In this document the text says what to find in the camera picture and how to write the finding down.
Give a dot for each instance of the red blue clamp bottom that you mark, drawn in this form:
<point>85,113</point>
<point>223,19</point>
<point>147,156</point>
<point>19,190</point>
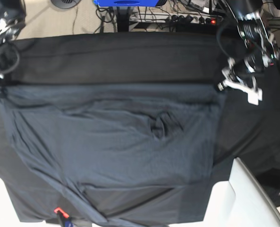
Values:
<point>63,218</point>

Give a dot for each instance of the dark grey T-shirt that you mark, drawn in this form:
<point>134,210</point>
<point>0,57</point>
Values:
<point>123,155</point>

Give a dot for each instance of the white chair right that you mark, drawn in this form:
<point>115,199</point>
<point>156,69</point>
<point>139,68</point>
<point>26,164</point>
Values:
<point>240,202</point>

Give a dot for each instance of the white chair left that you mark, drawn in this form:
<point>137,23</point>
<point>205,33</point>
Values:
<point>8,216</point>

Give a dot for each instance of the grey round floor base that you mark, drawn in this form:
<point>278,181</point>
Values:
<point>65,4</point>

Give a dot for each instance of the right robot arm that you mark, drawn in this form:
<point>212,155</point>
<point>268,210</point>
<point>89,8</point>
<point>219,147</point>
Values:
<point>12,21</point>

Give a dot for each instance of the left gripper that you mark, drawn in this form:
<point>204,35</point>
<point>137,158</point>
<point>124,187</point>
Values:
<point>248,66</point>

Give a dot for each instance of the white chair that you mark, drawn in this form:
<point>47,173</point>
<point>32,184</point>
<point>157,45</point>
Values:
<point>240,202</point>
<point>8,216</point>

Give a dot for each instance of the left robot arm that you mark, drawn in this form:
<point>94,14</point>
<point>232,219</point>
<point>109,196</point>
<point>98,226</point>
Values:
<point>262,50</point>

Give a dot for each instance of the white power strip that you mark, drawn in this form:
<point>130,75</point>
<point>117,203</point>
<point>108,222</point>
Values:
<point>163,17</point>

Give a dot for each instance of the black table cloth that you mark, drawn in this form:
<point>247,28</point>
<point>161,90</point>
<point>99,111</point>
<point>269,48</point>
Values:
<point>250,132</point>

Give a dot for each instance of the blue plastic box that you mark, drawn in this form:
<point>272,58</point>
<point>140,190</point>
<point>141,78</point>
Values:
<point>126,3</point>

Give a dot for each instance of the black table leg stand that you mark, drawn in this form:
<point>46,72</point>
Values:
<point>122,16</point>

